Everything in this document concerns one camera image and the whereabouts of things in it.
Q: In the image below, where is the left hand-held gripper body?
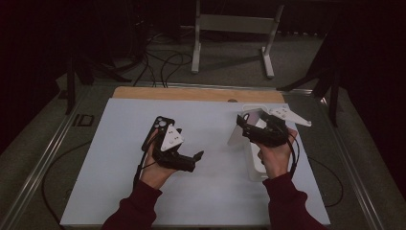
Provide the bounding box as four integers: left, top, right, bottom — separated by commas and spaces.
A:
151, 124, 196, 173

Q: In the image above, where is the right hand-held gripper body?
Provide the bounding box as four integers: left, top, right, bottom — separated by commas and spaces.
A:
241, 105, 312, 149

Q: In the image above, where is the black phone case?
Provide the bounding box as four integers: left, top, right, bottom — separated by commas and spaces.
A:
141, 115, 176, 151

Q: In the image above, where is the white plastic bin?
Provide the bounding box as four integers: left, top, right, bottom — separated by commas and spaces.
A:
241, 103, 288, 183

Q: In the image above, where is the person's left hand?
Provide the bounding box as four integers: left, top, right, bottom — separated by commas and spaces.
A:
140, 128, 180, 191

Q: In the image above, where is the person's right hand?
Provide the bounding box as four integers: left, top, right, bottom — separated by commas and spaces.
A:
256, 127, 299, 180

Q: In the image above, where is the white table cover board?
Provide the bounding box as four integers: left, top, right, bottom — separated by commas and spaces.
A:
59, 98, 331, 227

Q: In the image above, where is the black tripod stand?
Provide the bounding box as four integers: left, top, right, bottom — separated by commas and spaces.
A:
276, 32, 342, 127
64, 47, 132, 116

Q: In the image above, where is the white metal stand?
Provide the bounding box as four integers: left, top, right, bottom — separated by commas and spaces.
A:
190, 0, 285, 80

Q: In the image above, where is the black floor cable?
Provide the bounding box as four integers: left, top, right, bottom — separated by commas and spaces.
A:
160, 52, 193, 88
132, 34, 158, 88

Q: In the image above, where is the right hand-held gripper cable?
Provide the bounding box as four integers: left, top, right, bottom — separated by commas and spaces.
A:
284, 126, 346, 209

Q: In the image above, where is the hand-held gripper cable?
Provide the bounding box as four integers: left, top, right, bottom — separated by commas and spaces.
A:
284, 126, 346, 209
41, 127, 161, 226

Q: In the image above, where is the metal floor rail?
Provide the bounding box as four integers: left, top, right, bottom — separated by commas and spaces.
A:
0, 85, 94, 230
319, 95, 386, 230

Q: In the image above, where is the left hand-held gripper cable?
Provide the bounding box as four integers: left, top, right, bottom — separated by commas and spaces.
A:
41, 127, 161, 226

